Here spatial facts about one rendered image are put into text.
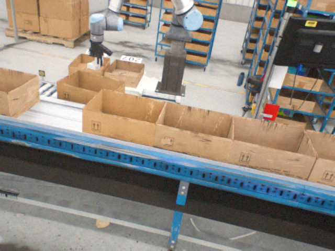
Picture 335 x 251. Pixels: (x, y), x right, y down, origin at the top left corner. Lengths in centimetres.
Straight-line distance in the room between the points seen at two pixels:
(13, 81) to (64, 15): 413
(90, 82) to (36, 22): 406
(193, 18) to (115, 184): 128
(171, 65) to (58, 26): 390
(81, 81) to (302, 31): 158
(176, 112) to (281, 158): 63
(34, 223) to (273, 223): 162
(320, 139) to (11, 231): 204
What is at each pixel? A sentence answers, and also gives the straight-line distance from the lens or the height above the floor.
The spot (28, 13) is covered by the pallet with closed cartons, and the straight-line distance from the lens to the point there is 655.
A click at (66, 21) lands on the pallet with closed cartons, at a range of 622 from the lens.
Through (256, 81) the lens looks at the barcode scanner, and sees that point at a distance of 240.
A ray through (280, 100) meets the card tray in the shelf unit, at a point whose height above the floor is 80.
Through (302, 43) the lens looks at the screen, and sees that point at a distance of 219.
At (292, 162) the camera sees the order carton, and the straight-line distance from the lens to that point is 167.
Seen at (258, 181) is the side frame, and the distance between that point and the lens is 163.
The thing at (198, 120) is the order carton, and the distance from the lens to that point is 186.
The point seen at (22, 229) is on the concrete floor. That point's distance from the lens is 252.
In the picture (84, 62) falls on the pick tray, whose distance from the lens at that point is 320.
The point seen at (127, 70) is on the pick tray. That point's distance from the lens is 311.
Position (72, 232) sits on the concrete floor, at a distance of 245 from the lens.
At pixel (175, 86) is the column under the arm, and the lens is 272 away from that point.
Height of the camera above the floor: 181
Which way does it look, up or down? 29 degrees down
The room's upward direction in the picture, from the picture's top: 9 degrees clockwise
